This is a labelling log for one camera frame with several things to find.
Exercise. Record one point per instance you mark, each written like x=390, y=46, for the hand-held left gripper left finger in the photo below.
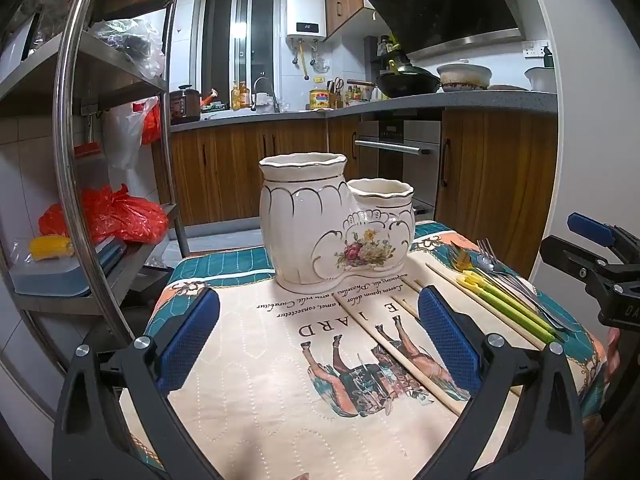
x=187, y=340

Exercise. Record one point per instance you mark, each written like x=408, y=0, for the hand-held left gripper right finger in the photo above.
x=447, y=340

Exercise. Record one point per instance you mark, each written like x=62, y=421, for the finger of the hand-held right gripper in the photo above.
x=565, y=252
x=587, y=224

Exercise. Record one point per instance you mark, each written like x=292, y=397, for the yellow-green plastic chopstick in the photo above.
x=525, y=308
x=520, y=315

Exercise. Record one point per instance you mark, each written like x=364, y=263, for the silver spoon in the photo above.
x=483, y=262

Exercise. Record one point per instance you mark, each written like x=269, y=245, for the white floral ceramic utensil holder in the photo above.
x=300, y=220

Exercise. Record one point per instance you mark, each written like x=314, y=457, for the person's right hand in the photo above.
x=613, y=357

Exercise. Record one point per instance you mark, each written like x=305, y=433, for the printed table cloth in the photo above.
x=260, y=360

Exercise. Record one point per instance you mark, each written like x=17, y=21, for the wooden side cabinet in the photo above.
x=495, y=185

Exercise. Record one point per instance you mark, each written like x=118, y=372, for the red plastic bag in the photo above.
x=110, y=215

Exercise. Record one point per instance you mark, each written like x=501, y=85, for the blue plastic tray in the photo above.
x=50, y=276

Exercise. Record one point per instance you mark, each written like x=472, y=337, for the corn cob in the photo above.
x=50, y=248

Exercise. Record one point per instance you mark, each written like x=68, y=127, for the wooden base cabinets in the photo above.
x=235, y=170

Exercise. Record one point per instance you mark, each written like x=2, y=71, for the grey kitchen countertop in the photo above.
x=450, y=101

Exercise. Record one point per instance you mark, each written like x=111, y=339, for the built-in steel oven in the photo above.
x=400, y=160

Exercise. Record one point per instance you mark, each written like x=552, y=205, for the white casserole pot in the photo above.
x=462, y=76

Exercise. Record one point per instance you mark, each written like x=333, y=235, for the white plastic bag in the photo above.
x=122, y=135

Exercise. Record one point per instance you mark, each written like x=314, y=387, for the red hanging bag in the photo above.
x=151, y=125

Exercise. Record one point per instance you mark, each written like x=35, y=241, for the black wok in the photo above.
x=407, y=84

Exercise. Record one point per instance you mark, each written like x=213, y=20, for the brown rice cooker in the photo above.
x=185, y=105

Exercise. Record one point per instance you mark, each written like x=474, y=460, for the amber glass bottle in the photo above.
x=244, y=95
x=235, y=96

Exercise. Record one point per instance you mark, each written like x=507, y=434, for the metal faucet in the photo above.
x=265, y=95

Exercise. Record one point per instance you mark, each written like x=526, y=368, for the row of condiment bottles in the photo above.
x=357, y=94

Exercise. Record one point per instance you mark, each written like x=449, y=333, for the black range hood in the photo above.
x=445, y=5

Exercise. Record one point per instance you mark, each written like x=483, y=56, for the metal shelf rack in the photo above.
x=62, y=110

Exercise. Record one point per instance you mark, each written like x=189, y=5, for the kitchen window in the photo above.
x=240, y=45

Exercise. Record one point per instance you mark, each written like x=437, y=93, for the clear bag with dark contents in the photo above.
x=130, y=45

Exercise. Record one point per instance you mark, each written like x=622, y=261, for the white water heater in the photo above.
x=306, y=12

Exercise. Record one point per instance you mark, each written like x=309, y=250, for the wall socket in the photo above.
x=534, y=49

